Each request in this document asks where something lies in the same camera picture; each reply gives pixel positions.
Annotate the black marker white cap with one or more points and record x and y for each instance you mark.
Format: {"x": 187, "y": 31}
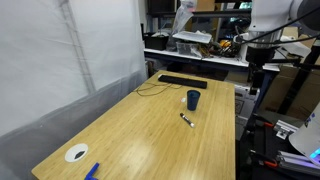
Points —
{"x": 190, "y": 123}

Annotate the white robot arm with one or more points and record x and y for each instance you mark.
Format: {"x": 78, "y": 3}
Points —
{"x": 268, "y": 19}

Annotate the dark blue plastic cup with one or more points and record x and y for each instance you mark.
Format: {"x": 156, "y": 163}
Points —
{"x": 193, "y": 97}

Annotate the small white red sticker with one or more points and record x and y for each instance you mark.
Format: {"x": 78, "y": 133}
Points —
{"x": 183, "y": 99}

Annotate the black computer keyboard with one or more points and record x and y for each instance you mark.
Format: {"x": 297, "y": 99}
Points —
{"x": 183, "y": 81}

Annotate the white workbench shelf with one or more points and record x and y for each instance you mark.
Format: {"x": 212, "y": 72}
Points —
{"x": 221, "y": 60}

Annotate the black storage box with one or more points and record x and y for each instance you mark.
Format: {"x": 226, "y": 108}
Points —
{"x": 156, "y": 43}

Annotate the clear plastic storage bin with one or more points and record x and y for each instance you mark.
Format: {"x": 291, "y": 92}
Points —
{"x": 189, "y": 49}

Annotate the white tray lid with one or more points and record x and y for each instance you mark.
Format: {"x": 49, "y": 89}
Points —
{"x": 195, "y": 37}

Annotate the clear plastic bag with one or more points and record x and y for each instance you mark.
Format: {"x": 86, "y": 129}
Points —
{"x": 183, "y": 14}

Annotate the white printed box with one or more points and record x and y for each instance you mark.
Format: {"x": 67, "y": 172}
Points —
{"x": 244, "y": 104}

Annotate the white plastic curtain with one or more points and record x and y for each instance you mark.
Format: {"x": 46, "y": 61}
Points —
{"x": 62, "y": 64}

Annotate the blue plastic clamp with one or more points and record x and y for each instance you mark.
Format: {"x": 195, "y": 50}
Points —
{"x": 90, "y": 174}

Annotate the cardboard box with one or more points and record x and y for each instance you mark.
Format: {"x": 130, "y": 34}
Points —
{"x": 309, "y": 96}

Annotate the aluminium extrusion rail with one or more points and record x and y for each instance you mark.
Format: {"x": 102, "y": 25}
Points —
{"x": 297, "y": 163}

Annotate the black camera tripod arm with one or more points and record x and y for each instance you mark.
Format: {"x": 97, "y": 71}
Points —
{"x": 293, "y": 62}

